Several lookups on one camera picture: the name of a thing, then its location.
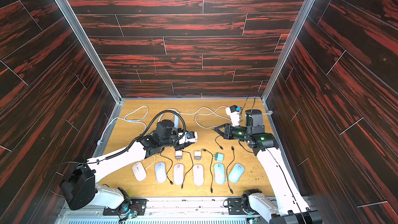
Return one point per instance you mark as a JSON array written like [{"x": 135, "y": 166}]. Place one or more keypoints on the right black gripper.
[{"x": 227, "y": 131}]

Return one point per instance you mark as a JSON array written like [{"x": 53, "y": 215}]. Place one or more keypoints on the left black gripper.
[{"x": 181, "y": 146}]

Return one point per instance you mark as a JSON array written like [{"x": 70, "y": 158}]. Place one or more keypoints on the light blue mouse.
[{"x": 236, "y": 173}]

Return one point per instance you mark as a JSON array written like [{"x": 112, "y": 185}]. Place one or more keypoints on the white wireless mouse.
[{"x": 139, "y": 171}]

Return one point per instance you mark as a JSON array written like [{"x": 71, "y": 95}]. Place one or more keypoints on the grey blue mouse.
[{"x": 219, "y": 171}]

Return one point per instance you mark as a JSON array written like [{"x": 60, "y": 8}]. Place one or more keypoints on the white power strip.
[{"x": 176, "y": 121}]

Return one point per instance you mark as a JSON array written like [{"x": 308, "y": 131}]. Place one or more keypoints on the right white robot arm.
[{"x": 290, "y": 207}]

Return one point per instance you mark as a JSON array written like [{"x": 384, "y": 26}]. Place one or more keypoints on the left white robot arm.
[{"x": 80, "y": 182}]

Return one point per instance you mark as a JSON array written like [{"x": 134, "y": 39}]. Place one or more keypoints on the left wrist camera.
[{"x": 189, "y": 138}]

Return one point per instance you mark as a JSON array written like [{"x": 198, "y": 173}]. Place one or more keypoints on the aluminium frame left post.
[{"x": 91, "y": 109}]

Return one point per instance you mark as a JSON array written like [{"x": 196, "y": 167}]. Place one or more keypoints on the aluminium frame post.
[
  {"x": 300, "y": 95},
  {"x": 91, "y": 109}
]

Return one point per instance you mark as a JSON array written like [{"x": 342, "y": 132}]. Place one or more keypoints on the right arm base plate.
[{"x": 240, "y": 206}]

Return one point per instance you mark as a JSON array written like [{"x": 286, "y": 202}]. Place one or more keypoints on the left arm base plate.
[{"x": 130, "y": 207}]

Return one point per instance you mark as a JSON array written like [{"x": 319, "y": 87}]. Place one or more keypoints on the aluminium frame right post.
[{"x": 300, "y": 95}]

